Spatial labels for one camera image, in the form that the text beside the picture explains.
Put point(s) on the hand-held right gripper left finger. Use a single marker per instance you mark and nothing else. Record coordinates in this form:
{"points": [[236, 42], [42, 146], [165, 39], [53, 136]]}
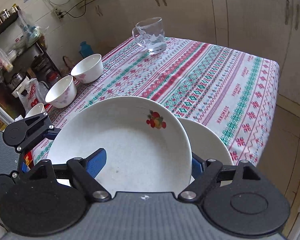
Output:
{"points": [[97, 162]]}

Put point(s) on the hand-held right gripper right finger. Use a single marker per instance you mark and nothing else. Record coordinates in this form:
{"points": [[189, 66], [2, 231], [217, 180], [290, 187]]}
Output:
{"points": [[197, 166]]}

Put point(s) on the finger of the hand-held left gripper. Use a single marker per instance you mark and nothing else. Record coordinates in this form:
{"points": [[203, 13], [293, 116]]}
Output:
{"points": [[51, 136]]}

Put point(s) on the large white fruit-print plate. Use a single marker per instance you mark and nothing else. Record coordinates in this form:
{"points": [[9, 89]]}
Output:
{"points": [[207, 142]]}

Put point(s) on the white bowl pink flowers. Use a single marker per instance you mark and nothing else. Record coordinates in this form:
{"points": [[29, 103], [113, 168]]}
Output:
{"points": [[87, 67], [36, 109], [61, 92]]}

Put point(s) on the small white fruit-print plate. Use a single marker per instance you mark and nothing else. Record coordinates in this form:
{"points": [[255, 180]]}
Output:
{"points": [[130, 142]]}

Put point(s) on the red printed carton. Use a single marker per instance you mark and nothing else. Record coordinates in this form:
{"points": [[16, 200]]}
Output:
{"points": [[27, 158]]}

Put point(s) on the red white plastic bag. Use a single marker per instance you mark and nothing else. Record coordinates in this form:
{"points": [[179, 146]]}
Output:
{"points": [[32, 93]]}

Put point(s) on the dark cooking pot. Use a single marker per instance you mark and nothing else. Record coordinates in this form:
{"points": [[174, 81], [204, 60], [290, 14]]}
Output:
{"points": [[41, 63]]}

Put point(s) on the patterned red green tablecloth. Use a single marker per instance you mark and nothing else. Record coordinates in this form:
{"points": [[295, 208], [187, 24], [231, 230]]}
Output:
{"points": [[190, 80]]}

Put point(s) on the blue thermos flask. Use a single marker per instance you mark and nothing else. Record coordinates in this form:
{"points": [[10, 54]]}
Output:
{"points": [[85, 49]]}

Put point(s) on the black storage shelf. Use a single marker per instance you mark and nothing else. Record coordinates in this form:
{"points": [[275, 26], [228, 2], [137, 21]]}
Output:
{"points": [[3, 26]]}

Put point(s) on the clear glass mug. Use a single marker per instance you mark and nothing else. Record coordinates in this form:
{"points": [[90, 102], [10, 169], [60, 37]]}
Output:
{"points": [[152, 37]]}

